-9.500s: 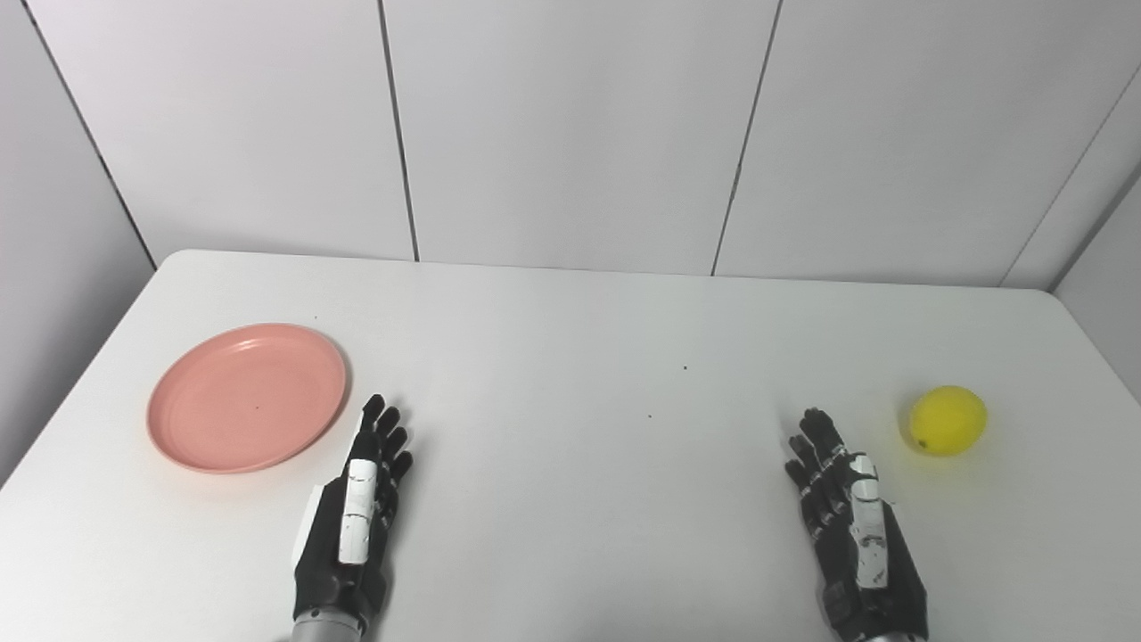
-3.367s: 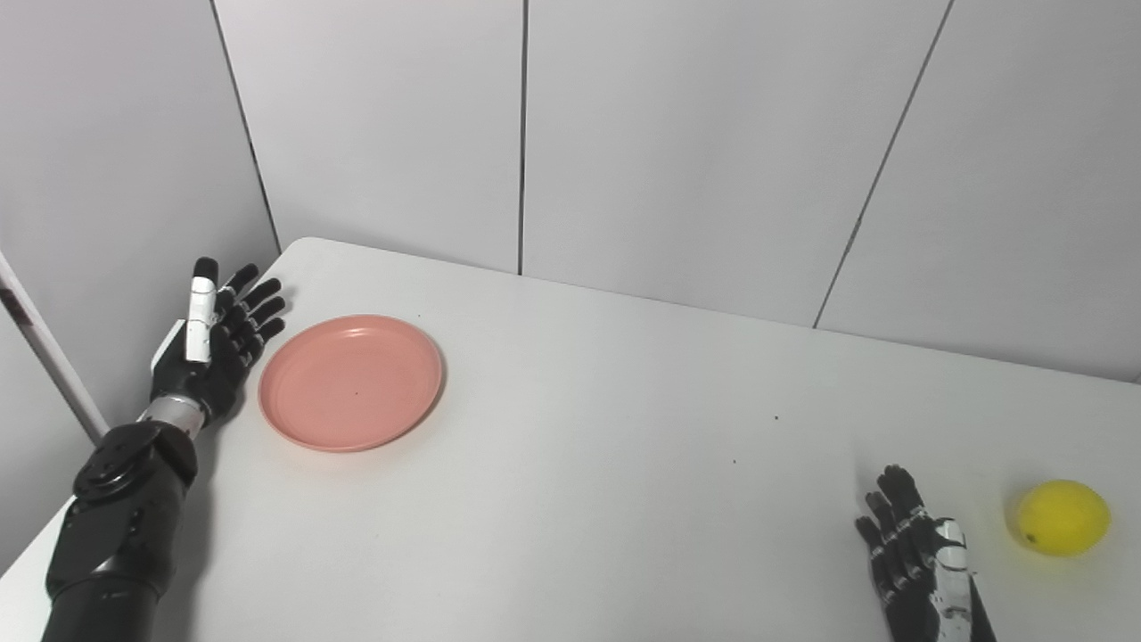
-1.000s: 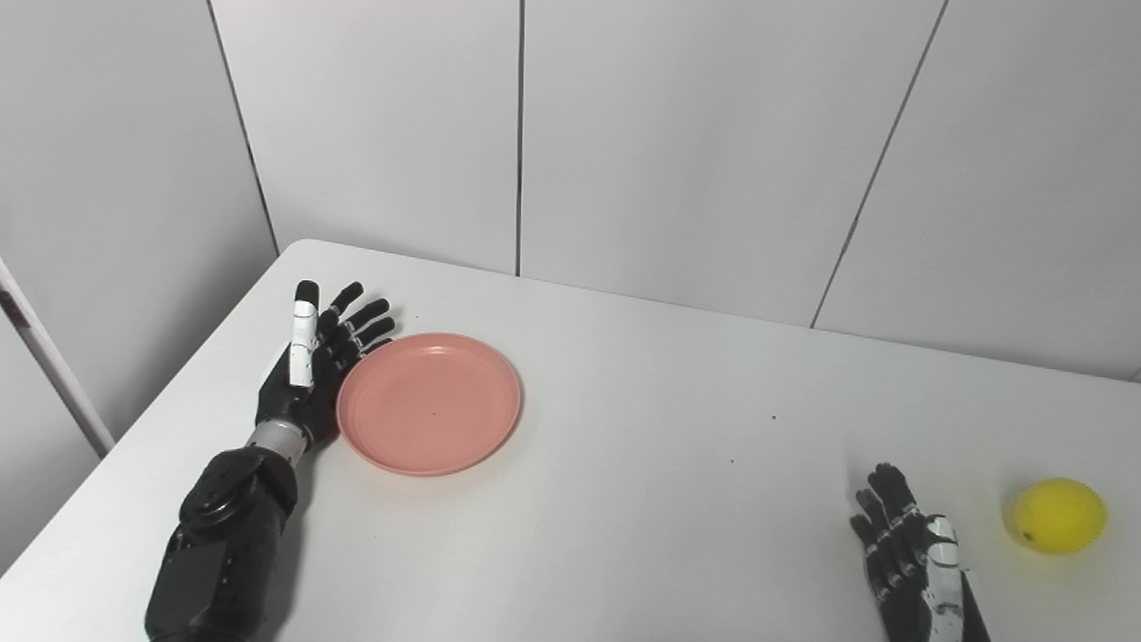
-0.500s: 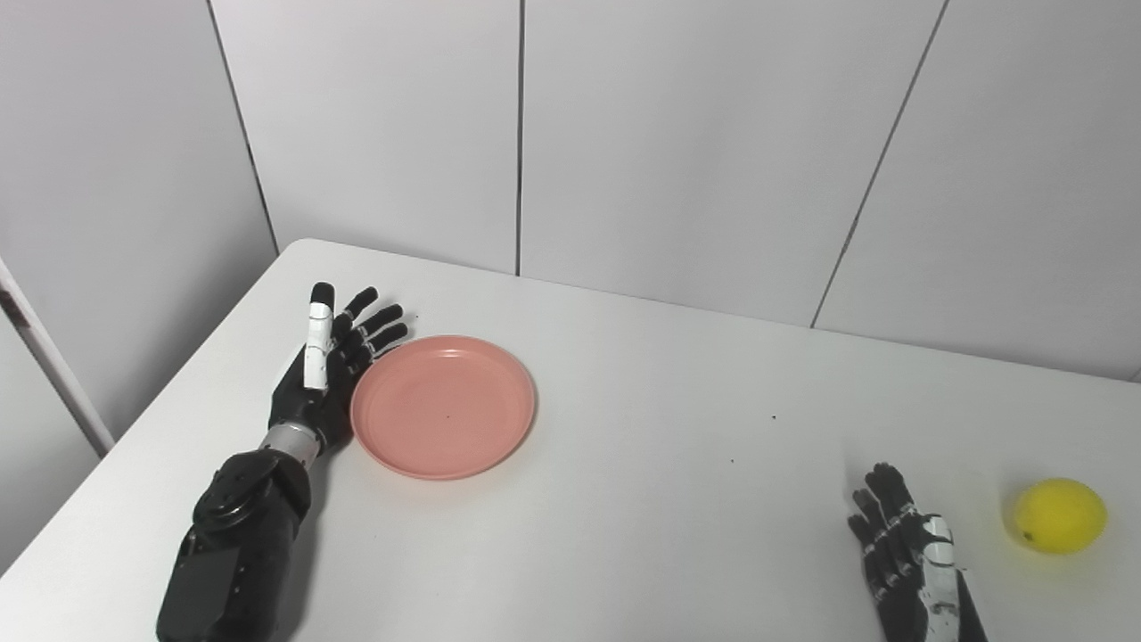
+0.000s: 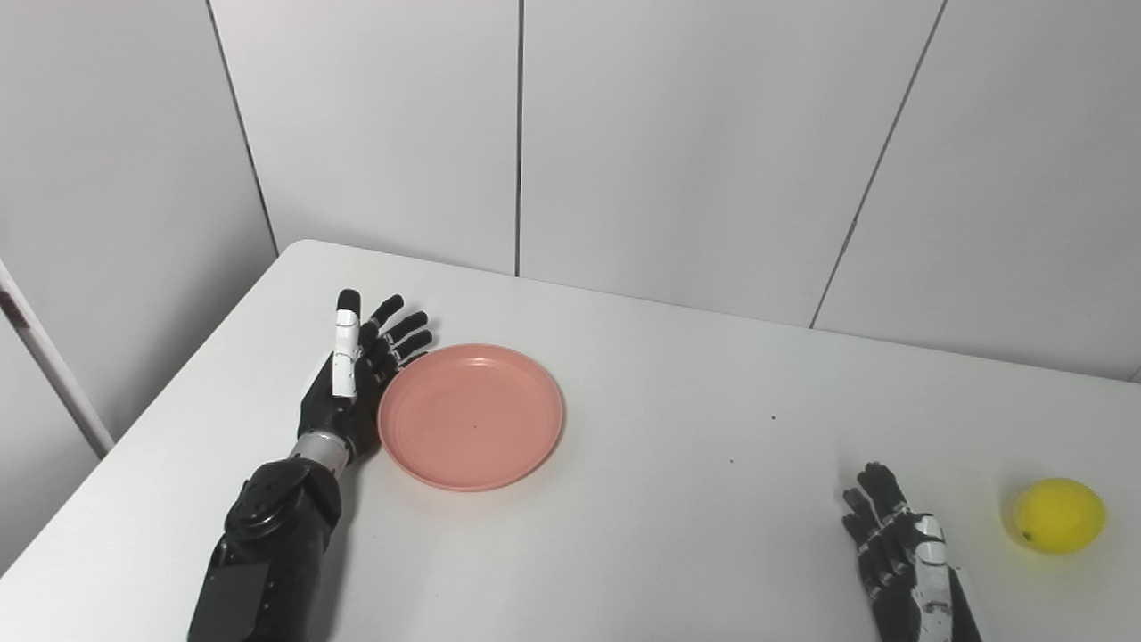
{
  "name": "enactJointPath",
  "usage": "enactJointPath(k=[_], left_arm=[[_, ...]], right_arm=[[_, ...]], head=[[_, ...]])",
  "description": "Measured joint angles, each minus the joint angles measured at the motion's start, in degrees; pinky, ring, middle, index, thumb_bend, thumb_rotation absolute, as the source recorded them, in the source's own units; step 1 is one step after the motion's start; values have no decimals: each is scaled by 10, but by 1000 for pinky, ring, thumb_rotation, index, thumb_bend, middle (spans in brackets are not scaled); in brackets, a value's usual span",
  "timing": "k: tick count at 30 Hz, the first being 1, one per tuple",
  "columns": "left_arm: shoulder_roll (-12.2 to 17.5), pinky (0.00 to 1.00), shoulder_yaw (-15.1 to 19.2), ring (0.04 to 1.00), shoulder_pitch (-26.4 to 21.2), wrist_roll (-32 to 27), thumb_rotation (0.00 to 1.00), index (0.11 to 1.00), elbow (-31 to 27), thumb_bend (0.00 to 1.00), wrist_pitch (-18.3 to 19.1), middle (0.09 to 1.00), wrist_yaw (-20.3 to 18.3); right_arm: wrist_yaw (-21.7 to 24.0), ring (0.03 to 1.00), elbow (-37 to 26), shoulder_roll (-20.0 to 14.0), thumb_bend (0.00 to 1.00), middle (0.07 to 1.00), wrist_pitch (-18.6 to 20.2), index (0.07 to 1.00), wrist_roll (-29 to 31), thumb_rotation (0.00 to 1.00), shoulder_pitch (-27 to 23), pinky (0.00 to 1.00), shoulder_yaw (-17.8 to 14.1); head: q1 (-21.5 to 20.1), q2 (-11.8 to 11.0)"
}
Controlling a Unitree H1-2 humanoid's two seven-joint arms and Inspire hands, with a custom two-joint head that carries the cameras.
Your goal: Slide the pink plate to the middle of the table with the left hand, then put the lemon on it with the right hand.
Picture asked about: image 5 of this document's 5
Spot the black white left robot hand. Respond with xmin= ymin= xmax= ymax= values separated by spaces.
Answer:
xmin=298 ymin=289 xmax=435 ymax=465

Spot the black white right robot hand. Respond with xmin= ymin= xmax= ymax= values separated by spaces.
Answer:
xmin=841 ymin=462 xmax=986 ymax=642

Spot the pink round plate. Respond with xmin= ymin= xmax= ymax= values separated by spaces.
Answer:
xmin=377 ymin=344 xmax=565 ymax=492

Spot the yellow lemon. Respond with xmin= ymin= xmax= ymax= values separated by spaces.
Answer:
xmin=1011 ymin=478 xmax=1107 ymax=556

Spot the white slanted bar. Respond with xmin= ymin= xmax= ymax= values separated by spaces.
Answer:
xmin=0 ymin=259 xmax=115 ymax=457

